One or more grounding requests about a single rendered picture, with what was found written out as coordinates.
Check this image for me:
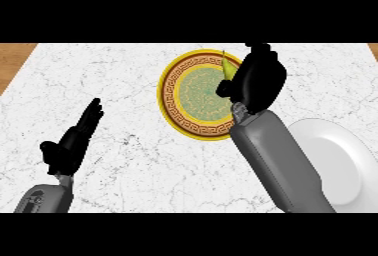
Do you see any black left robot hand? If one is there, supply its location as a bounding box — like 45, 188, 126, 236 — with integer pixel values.
38, 97, 104, 177

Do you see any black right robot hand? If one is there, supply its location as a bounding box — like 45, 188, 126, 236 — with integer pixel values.
213, 42, 287, 116

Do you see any yellow-green pear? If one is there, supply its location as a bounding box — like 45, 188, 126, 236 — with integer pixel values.
219, 50, 237, 82

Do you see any yellow patterned plate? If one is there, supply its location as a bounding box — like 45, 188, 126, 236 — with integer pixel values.
156, 48, 243, 142

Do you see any white plate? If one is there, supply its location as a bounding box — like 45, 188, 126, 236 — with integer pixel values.
286, 117, 378, 214

